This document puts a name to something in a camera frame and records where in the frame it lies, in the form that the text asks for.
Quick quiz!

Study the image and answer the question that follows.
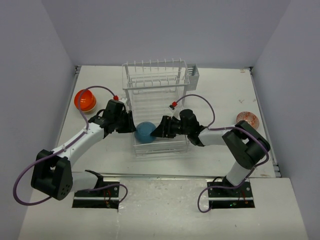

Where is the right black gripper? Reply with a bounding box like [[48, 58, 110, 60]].
[[151, 115, 191, 139]]

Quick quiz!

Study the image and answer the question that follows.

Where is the teal bowl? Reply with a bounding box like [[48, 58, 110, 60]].
[[134, 121, 156, 144]]

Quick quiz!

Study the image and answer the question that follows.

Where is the orange bowl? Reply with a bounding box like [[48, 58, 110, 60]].
[[73, 90, 97, 112], [73, 98, 97, 113]]

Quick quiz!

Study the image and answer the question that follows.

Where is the blue patterned bowl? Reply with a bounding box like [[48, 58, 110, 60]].
[[236, 111, 260, 130]]

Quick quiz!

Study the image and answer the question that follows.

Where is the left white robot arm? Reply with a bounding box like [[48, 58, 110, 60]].
[[30, 99, 136, 201]]

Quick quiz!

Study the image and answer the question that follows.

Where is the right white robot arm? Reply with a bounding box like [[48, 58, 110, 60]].
[[150, 109, 271, 197]]

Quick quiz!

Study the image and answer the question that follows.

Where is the grey cutlery holder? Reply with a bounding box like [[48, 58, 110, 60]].
[[187, 63, 200, 91]]

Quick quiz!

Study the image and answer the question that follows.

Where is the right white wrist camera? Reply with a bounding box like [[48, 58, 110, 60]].
[[168, 104, 176, 116]]

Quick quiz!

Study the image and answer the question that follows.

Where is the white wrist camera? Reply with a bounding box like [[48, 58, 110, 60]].
[[168, 104, 176, 116], [119, 97, 130, 111]]

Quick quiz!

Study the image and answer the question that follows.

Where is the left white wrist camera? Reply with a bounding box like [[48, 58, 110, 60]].
[[119, 97, 130, 111]]

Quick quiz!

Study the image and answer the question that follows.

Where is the white wire dish rack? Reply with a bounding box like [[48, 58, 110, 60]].
[[122, 58, 190, 156]]

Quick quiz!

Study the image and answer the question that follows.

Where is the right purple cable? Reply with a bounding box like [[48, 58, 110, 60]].
[[171, 94, 271, 214]]

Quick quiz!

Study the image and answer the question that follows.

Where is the purple cable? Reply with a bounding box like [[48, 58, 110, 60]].
[[12, 85, 128, 206], [171, 94, 271, 214]]

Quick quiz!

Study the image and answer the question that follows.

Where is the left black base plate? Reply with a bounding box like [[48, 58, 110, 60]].
[[72, 185, 120, 210]]

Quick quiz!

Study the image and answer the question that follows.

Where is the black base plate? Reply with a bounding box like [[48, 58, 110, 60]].
[[72, 185, 120, 210], [207, 178, 255, 209]]

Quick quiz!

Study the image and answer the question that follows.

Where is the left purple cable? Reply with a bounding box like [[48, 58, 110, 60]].
[[12, 85, 128, 206]]

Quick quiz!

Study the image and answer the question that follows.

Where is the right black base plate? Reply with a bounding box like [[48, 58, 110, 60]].
[[207, 178, 255, 209]]

